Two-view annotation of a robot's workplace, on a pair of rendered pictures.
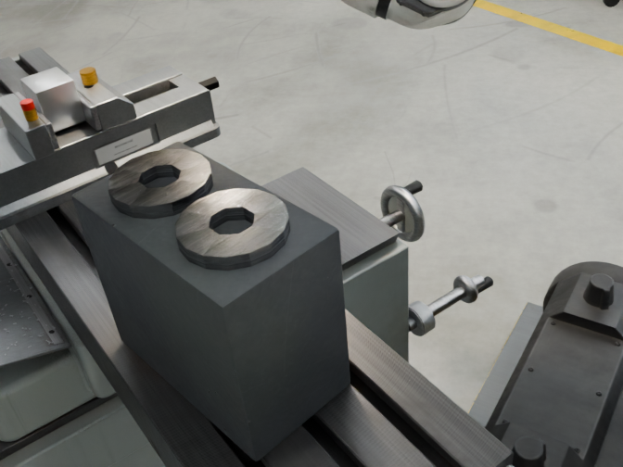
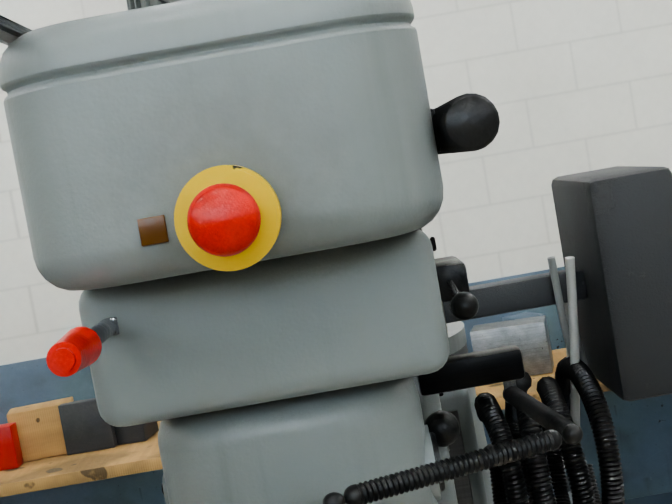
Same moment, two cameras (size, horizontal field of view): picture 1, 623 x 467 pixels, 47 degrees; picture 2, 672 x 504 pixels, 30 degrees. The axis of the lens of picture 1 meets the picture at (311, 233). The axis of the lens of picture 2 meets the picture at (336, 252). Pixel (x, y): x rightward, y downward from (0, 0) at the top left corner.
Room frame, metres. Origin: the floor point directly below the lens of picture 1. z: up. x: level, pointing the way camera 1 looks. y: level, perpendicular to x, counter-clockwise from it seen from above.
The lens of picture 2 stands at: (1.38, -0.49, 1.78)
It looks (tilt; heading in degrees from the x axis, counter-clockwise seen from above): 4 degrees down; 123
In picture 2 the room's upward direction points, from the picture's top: 10 degrees counter-clockwise
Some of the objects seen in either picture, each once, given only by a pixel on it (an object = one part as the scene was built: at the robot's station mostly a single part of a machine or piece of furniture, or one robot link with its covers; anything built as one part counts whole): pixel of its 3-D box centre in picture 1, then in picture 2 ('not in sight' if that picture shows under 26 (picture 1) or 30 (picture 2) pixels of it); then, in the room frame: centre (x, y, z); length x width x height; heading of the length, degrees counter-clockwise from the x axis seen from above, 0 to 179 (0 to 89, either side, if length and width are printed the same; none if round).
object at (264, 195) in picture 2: not in sight; (228, 217); (0.94, 0.08, 1.76); 0.06 x 0.02 x 0.06; 32
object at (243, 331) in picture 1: (214, 286); not in sight; (0.50, 0.09, 1.01); 0.22 x 0.12 x 0.20; 40
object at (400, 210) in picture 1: (387, 220); not in sight; (1.09, -0.15, 0.61); 0.16 x 0.12 x 0.12; 122
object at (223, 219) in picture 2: not in sight; (224, 219); (0.96, 0.06, 1.76); 0.04 x 0.03 x 0.04; 32
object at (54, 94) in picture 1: (53, 99); not in sight; (0.90, 0.33, 1.02); 0.06 x 0.05 x 0.06; 34
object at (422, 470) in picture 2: not in sight; (467, 463); (1.01, 0.19, 1.58); 0.17 x 0.01 x 0.01; 54
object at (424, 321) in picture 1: (450, 298); not in sight; (0.99, -0.25, 0.49); 0.22 x 0.06 x 0.06; 122
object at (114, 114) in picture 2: not in sight; (242, 139); (0.81, 0.29, 1.81); 0.47 x 0.26 x 0.16; 122
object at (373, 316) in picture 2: not in sight; (276, 302); (0.80, 0.31, 1.68); 0.34 x 0.24 x 0.10; 122
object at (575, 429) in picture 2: not in sight; (539, 412); (1.00, 0.32, 1.58); 0.17 x 0.01 x 0.01; 128
